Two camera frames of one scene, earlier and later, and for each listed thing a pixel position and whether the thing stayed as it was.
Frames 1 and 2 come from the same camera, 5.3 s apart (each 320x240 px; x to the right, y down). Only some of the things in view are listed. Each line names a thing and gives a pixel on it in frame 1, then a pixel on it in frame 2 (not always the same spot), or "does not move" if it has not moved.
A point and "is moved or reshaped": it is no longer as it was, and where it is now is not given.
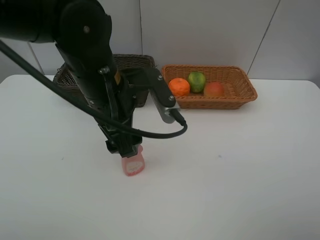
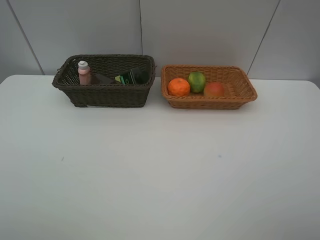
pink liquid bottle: [134, 165] is moved or reshaped
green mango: [197, 80] does not move
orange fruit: [179, 87] does not move
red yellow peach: [214, 89] does not move
